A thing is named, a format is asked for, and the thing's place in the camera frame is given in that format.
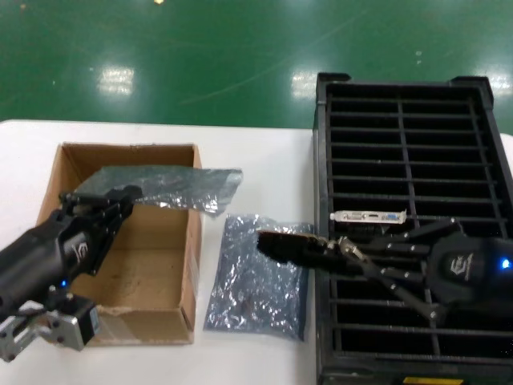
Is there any brown cardboard box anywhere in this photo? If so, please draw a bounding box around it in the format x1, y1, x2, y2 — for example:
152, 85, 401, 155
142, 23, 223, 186
35, 140, 204, 346

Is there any left wrist camera silver bracket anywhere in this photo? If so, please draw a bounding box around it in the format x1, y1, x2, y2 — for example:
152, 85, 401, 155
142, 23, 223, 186
0, 286, 99, 362

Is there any black slotted plastic container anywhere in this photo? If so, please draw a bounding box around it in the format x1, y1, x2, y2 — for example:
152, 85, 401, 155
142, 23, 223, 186
312, 71, 513, 385

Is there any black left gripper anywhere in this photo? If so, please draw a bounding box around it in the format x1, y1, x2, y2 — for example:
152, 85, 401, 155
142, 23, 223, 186
0, 184, 143, 320

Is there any flat grey antistatic bag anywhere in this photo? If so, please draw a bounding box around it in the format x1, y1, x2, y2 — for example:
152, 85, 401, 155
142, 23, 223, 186
203, 213, 314, 342

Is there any graphics card with silver bracket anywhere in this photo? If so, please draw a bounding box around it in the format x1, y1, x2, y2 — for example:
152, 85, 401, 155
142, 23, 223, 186
256, 229, 368, 268
330, 208, 408, 237

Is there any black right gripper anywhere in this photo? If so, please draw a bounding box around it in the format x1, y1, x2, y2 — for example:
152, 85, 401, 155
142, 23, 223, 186
320, 218, 513, 322

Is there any crinkled grey antistatic bag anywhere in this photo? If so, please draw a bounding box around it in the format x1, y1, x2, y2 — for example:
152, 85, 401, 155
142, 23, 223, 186
75, 166, 244, 220

